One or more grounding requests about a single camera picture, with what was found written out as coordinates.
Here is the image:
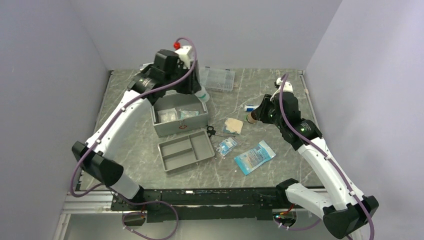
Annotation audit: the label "white gauze packet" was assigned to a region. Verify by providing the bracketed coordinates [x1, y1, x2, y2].
[157, 108, 178, 123]

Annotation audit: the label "white blue bandage roll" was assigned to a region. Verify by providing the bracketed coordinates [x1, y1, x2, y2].
[243, 104, 259, 112]

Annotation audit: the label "clear plastic pill organizer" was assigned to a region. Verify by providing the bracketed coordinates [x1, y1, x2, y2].
[199, 66, 235, 93]

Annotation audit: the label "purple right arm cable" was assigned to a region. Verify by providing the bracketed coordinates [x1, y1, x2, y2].
[273, 72, 375, 240]

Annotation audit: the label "black handled scissors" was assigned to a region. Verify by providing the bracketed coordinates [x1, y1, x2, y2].
[206, 125, 235, 138]

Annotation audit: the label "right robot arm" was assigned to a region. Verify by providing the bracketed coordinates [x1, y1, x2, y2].
[250, 91, 379, 240]

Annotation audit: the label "alcohol wipes zip bag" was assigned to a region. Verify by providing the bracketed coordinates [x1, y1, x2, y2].
[216, 136, 239, 157]

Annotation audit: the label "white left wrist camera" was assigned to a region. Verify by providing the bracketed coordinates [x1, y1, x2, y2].
[173, 41, 194, 69]

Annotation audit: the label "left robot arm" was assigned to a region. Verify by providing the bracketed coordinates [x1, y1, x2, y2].
[72, 45, 210, 210]

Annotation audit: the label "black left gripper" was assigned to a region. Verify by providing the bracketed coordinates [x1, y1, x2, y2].
[165, 63, 202, 95]

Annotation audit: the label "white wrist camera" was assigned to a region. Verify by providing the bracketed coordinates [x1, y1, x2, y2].
[173, 41, 194, 69]
[275, 77, 293, 94]

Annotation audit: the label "teal patterned plaster bag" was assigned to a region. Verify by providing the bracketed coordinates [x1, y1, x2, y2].
[178, 109, 199, 120]

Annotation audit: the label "white disinfectant bottle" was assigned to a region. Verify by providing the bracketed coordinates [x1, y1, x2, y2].
[194, 86, 210, 103]

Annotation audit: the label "brown bottle orange cap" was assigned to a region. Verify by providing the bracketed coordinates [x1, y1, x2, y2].
[246, 110, 260, 124]

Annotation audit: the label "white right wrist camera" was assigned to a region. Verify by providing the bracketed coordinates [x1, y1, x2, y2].
[275, 77, 293, 94]

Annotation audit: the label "grey plastic divided tray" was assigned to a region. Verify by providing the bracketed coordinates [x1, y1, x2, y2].
[157, 130, 215, 172]

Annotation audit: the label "grey metal medicine case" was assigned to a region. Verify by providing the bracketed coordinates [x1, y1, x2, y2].
[142, 63, 209, 137]

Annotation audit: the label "blue white mask pack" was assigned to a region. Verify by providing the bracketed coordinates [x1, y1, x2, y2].
[234, 140, 276, 176]

